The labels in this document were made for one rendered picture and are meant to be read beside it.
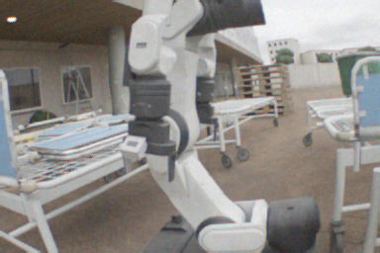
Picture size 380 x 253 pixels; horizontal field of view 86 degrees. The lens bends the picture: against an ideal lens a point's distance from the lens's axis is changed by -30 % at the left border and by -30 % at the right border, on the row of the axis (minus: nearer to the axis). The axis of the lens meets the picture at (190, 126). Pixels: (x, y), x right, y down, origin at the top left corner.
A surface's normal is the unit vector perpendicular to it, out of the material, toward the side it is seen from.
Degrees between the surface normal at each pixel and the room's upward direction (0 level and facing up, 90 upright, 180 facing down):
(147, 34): 90
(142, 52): 90
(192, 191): 90
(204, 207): 90
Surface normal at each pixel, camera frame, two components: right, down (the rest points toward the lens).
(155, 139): -0.29, 0.15
